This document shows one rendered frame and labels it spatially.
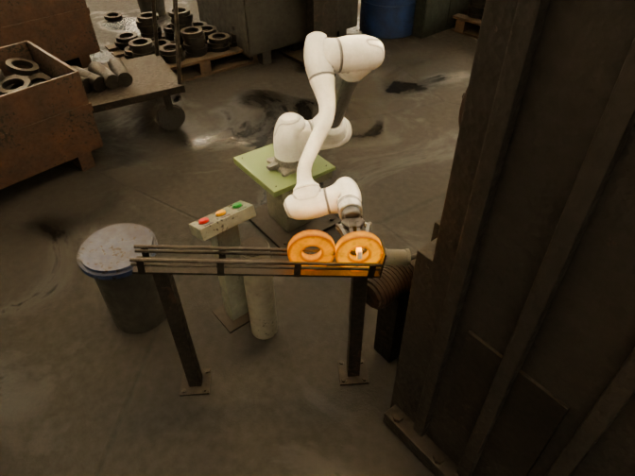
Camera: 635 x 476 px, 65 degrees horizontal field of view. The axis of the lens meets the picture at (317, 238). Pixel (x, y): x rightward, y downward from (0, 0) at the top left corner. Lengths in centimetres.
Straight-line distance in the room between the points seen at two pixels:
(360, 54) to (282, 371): 133
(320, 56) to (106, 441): 167
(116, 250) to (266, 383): 83
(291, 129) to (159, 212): 102
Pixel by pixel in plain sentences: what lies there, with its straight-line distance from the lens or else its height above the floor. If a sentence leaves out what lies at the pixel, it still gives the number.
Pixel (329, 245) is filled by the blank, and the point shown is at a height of 76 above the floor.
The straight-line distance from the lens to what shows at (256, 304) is 212.
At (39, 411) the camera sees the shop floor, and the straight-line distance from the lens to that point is 239.
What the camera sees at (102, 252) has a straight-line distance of 223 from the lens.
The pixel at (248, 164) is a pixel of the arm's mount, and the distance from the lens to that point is 265.
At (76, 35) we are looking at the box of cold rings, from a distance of 501.
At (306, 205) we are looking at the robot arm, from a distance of 186.
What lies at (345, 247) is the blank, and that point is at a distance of 161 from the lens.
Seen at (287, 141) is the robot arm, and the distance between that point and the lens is 249.
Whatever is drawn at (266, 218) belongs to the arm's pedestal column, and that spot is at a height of 2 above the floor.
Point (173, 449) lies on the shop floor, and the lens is 211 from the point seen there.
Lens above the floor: 184
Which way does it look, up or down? 42 degrees down
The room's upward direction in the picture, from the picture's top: 1 degrees counter-clockwise
